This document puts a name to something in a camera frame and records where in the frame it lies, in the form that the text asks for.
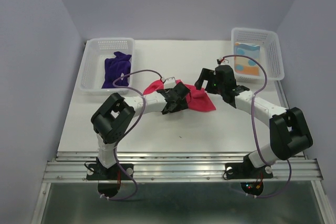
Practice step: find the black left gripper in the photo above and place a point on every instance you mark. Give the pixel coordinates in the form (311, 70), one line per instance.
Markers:
(180, 105)

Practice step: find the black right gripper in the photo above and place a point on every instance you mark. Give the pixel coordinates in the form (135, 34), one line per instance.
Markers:
(208, 74)

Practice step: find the pink microfiber towel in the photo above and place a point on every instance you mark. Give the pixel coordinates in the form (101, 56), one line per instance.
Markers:
(198, 100)

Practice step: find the blue dotted striped towel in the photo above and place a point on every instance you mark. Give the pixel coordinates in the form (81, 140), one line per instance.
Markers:
(246, 63)

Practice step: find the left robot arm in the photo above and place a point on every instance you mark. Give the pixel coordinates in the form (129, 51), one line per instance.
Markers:
(111, 121)

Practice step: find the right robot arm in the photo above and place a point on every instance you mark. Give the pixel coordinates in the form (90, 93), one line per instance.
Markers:
(288, 129)

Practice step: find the white right plastic basket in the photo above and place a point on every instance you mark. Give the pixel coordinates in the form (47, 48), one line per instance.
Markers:
(270, 53)

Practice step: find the white plastic basket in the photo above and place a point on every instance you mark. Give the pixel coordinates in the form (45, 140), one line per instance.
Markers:
(270, 53)
(93, 71)

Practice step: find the purple towel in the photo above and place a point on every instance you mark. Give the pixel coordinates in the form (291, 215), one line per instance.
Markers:
(116, 68)

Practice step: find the white left plastic basket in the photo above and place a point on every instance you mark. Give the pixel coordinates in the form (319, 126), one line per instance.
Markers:
(93, 71)

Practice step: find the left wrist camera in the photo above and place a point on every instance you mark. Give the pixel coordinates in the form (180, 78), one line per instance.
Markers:
(168, 82)

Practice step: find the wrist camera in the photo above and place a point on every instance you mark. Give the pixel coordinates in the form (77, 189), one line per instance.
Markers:
(222, 61)
(168, 82)

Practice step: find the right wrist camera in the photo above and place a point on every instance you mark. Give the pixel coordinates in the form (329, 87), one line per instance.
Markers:
(222, 61)

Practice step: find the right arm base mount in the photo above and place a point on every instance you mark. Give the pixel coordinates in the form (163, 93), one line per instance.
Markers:
(245, 170)

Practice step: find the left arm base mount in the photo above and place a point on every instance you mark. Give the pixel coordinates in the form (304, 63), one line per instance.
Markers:
(96, 172)

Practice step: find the aluminium rail frame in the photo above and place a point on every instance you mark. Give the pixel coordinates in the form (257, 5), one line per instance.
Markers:
(179, 160)

